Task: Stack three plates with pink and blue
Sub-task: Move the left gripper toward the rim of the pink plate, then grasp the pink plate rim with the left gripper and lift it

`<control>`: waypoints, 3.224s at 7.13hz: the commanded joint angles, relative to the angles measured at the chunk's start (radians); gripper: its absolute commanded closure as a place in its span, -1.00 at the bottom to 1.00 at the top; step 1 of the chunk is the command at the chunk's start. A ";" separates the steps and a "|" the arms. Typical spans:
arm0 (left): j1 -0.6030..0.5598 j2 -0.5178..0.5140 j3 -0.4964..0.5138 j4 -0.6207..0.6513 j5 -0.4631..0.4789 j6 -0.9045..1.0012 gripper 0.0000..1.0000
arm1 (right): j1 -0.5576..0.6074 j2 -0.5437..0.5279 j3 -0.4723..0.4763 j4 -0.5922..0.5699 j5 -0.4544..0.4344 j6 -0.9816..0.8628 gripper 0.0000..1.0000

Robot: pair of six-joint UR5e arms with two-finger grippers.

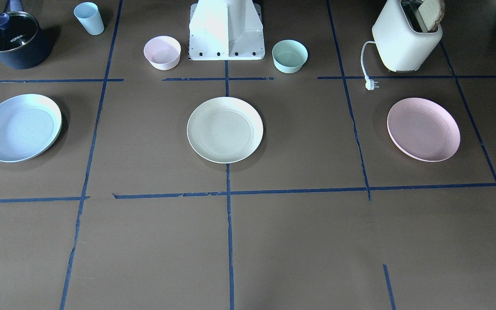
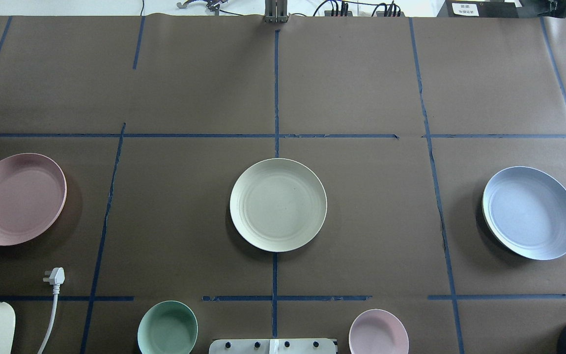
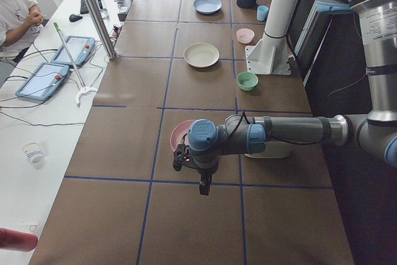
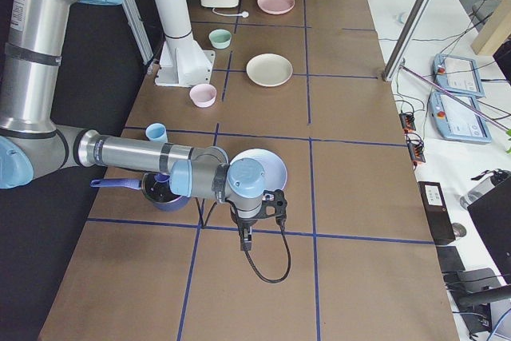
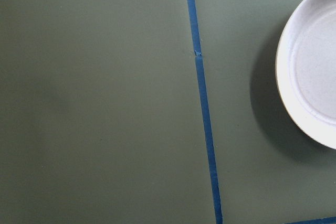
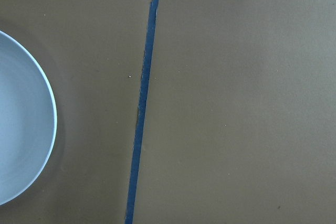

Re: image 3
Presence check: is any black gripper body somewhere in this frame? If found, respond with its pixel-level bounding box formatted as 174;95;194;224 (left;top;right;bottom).
173;144;196;169

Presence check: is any pink plate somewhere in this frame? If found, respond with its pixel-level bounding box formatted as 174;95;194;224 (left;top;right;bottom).
169;120;194;151

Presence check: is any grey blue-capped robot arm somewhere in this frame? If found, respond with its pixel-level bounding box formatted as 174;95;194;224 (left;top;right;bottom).
173;0;396;195

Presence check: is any white toaster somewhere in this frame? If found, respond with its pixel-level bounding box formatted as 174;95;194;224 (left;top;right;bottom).
245;141;293;159

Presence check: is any green bowl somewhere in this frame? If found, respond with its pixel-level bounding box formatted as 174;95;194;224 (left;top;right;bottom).
237;71;259;91

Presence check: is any cream plate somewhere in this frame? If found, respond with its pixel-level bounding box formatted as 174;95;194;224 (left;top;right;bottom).
184;43;220;68

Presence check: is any white reacher grabber stick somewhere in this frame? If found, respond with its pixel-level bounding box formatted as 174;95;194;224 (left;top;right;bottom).
53;22;98;107

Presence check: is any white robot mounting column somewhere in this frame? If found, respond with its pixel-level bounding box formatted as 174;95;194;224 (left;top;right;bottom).
246;0;293;75

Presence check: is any pink bowl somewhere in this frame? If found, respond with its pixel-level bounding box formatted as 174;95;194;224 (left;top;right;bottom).
236;28;255;44

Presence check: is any paper cup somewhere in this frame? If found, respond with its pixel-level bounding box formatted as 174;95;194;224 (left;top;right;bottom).
22;142;44;169

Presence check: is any upper blue teach pendant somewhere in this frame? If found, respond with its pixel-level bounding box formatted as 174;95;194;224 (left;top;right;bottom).
51;35;95;68

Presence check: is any blue teach pendant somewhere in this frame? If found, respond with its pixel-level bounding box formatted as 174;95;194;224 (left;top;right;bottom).
15;63;69;101
51;35;95;68

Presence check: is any blue plate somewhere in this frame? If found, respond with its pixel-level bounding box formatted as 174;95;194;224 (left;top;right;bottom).
193;0;222;15

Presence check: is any lower blue teach pendant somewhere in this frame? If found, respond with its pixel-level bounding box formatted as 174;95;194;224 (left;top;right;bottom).
15;63;69;101

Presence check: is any light blue cup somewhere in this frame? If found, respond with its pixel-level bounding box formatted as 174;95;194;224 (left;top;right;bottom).
256;6;269;21

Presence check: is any black computer mouse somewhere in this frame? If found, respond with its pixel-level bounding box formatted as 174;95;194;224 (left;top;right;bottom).
69;14;83;23

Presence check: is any black keyboard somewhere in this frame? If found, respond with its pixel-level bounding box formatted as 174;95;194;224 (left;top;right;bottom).
79;0;89;15

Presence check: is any red cylinder object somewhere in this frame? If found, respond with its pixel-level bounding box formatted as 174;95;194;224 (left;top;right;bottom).
1;228;38;252

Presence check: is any person in white shirt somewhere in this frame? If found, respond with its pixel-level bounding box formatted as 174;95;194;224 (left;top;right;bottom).
1;0;44;65

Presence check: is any aluminium frame post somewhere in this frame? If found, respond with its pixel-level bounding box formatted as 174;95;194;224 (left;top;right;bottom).
85;0;117;60

